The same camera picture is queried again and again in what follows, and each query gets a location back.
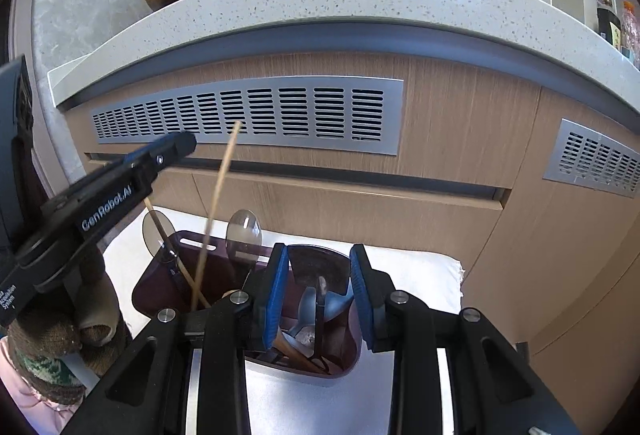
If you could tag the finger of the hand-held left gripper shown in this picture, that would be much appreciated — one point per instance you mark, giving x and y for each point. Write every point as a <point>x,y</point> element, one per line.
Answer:
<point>170,150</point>

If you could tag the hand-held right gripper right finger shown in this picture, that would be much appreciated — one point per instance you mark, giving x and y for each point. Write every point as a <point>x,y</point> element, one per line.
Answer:
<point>360,295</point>

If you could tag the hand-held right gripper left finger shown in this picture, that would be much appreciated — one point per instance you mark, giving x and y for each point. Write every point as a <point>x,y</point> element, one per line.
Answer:
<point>272,295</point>

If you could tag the pale blue plastic spoon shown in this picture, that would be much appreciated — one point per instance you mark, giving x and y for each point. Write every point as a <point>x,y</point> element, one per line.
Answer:
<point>340,304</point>

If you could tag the purple plastic utensil holder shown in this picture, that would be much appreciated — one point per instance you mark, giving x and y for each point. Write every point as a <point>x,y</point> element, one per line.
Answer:
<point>312,262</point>

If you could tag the wooden spoon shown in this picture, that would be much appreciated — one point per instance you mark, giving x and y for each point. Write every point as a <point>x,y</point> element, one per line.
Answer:
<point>295,351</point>

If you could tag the translucent grey plastic spoon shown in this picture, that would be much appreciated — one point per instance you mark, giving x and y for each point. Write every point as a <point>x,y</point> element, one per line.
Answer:
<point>152,230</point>
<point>244,227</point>

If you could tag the person's left hand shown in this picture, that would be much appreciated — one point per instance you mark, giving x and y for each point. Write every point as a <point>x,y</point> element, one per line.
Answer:
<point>50,340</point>

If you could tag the white woven cloth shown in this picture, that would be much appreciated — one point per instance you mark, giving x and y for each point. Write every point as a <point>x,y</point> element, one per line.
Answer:
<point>415,275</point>

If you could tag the long grey vent grille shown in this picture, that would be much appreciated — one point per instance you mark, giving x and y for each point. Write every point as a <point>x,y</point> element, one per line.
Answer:
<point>300,115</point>

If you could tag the wooden cabinet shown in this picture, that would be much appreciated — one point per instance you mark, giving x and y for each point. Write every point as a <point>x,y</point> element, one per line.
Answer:
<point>450,125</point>

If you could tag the short grey vent grille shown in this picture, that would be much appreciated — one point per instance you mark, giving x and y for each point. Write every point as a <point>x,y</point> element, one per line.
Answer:
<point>585,155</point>

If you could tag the dark sauce bottle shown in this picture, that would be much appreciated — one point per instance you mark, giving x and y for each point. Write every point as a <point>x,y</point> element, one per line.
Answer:
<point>609,22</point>

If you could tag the orange bottle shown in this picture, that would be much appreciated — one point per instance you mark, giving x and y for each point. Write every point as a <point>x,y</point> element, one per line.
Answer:
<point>631,27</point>

